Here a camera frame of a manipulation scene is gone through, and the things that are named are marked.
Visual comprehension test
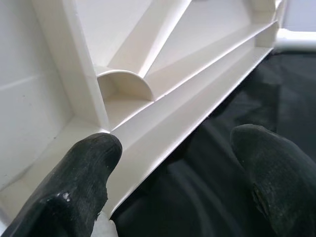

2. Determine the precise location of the white plastic table leg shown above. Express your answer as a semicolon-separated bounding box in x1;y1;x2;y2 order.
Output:
274;28;316;53

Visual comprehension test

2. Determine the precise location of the black fabric table cover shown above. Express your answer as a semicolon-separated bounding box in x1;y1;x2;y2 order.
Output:
110;46;316;237

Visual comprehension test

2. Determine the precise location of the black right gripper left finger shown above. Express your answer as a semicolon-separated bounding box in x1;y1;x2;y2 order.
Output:
0;132;123;237

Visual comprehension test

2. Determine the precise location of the white plastic children table top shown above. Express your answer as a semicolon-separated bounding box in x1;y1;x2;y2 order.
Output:
0;0;288;223

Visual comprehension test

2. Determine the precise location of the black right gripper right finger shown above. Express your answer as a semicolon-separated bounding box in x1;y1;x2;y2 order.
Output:
230;124;316;237

